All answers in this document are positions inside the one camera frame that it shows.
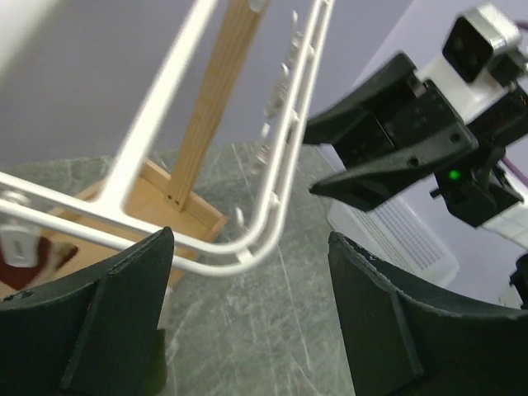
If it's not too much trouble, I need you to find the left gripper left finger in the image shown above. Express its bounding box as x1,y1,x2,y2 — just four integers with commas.
1,227,174,395

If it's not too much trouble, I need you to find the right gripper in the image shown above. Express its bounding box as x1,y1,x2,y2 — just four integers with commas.
304,52,478,212

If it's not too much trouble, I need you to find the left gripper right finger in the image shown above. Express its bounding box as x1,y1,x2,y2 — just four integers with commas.
328,232,527,395

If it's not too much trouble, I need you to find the patterned striped underwear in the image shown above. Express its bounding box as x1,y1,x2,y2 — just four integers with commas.
1,237,78,299

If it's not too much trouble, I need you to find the white plastic clip hanger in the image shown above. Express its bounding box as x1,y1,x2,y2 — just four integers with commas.
1,1,334,277

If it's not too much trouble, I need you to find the olive green underwear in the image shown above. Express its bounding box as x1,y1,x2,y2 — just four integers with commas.
151,329,167,395

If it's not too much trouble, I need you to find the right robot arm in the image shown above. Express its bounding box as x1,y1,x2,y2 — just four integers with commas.
304,49,527,286

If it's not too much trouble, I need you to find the white plastic basket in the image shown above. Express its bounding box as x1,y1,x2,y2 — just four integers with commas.
328,198,460,287

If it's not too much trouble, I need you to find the wooden drying rack frame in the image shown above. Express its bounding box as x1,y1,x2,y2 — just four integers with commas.
46,1,268,285

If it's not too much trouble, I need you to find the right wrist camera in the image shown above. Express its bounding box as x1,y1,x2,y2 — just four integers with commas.
417,2,527,125

